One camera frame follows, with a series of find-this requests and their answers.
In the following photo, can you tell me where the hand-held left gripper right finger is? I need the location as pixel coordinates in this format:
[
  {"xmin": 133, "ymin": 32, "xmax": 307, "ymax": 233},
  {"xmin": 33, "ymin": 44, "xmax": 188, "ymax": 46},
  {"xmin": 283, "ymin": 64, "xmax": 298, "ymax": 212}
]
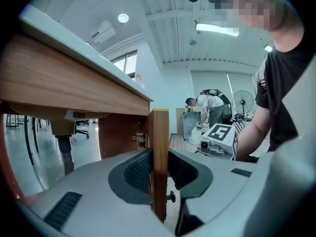
[{"xmin": 169, "ymin": 148, "xmax": 272, "ymax": 237}]

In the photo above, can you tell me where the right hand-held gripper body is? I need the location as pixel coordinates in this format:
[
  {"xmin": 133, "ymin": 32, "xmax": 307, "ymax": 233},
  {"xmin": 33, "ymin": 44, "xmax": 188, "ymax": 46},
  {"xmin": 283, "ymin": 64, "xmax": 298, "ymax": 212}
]
[{"xmin": 197, "ymin": 123, "xmax": 239, "ymax": 160}]

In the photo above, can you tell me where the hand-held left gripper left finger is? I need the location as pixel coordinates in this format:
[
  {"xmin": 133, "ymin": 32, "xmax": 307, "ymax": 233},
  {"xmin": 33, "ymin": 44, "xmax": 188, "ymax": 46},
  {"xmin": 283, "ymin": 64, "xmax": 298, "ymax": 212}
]
[{"xmin": 29, "ymin": 148, "xmax": 168, "ymax": 237}]

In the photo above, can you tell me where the wooden cabinet door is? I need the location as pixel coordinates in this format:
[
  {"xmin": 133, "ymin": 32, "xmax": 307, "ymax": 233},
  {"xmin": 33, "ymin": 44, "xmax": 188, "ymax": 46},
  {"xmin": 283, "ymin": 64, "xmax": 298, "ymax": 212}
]
[{"xmin": 147, "ymin": 109, "xmax": 176, "ymax": 224}]

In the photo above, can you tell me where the person's right forearm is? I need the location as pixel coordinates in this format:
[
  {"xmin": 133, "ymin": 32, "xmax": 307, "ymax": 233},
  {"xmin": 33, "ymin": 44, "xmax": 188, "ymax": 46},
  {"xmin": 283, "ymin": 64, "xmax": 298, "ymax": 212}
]
[{"xmin": 236, "ymin": 107, "xmax": 272, "ymax": 161}]

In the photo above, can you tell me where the wooden cabinet body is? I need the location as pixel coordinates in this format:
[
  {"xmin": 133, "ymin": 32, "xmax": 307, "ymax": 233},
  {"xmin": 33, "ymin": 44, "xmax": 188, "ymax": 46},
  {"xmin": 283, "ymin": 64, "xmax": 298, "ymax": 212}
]
[{"xmin": 0, "ymin": 35, "xmax": 154, "ymax": 207}]

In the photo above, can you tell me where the white plastic bag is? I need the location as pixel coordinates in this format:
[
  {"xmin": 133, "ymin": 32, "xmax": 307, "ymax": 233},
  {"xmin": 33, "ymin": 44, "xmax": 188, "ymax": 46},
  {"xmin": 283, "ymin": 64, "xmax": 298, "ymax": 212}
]
[{"xmin": 189, "ymin": 127, "xmax": 205, "ymax": 147}]

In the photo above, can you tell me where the wooden slat platform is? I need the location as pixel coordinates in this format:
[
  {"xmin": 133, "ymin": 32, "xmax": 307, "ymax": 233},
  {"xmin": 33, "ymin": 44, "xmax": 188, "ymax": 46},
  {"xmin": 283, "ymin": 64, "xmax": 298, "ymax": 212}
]
[{"xmin": 169, "ymin": 133, "xmax": 189, "ymax": 150}]

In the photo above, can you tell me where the black office chair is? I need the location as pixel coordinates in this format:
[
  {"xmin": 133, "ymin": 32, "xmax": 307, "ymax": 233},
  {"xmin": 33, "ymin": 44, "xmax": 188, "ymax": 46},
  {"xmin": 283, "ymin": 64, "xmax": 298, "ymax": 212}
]
[{"xmin": 74, "ymin": 119, "xmax": 90, "ymax": 140}]

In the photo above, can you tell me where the person's black shirt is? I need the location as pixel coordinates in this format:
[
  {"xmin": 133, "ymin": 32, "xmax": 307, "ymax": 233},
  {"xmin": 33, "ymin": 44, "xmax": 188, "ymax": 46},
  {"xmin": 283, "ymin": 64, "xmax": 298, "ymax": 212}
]
[{"xmin": 255, "ymin": 31, "xmax": 316, "ymax": 153}]

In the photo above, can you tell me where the long ceiling light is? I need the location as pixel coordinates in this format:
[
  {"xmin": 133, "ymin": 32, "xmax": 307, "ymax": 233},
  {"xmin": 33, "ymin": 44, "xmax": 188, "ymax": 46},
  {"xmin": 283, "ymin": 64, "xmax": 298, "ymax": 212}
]
[{"xmin": 195, "ymin": 22, "xmax": 239, "ymax": 37}]

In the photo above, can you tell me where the person's head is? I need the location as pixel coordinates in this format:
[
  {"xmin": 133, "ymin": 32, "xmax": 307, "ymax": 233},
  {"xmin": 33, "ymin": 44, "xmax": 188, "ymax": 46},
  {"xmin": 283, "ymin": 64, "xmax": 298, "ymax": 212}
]
[{"xmin": 212, "ymin": 0, "xmax": 306, "ymax": 53}]

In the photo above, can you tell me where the white sink basin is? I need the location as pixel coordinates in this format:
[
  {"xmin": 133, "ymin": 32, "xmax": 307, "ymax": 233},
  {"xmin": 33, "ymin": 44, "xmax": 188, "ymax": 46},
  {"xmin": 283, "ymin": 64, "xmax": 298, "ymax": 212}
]
[{"xmin": 9, "ymin": 3, "xmax": 154, "ymax": 137}]

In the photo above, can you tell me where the ceiling air conditioner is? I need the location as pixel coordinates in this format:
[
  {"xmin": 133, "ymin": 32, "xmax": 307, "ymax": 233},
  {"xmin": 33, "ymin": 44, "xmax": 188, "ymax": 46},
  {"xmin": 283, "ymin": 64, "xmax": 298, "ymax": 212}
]
[{"xmin": 90, "ymin": 20, "xmax": 117, "ymax": 43}]

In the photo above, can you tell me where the pedestal fan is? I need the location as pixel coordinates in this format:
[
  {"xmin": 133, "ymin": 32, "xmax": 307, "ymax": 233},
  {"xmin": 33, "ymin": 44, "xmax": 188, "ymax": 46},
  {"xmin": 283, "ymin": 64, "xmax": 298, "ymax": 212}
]
[{"xmin": 232, "ymin": 90, "xmax": 255, "ymax": 117}]

